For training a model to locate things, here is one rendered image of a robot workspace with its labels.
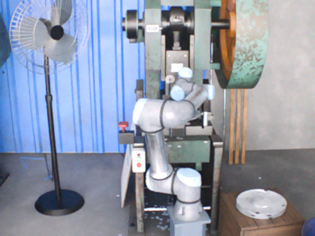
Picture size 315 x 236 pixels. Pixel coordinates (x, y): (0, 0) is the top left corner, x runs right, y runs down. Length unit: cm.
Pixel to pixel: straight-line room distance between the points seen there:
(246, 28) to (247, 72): 27
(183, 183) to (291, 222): 68
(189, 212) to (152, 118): 54
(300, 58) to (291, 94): 37
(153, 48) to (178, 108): 80
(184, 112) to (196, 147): 81
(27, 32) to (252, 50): 137
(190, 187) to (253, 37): 87
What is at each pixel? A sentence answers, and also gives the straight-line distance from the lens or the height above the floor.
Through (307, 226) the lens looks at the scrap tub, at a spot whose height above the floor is 45.
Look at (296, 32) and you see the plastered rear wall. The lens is 394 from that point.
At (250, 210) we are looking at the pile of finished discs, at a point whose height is 38.
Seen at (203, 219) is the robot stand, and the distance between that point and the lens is 201.
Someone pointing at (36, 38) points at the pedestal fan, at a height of 126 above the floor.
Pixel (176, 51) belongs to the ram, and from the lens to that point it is 246.
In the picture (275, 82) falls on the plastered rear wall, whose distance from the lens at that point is 395.
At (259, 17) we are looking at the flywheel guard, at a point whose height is 140.
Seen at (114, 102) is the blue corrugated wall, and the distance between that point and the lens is 379.
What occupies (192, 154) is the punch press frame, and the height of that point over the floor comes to 55.
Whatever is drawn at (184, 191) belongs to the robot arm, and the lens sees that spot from 194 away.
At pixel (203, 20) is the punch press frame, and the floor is 136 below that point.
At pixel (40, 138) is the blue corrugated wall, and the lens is 401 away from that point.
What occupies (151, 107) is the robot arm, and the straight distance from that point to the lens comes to 169.
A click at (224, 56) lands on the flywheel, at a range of 278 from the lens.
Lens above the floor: 151
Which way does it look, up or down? 18 degrees down
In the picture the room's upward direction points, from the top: straight up
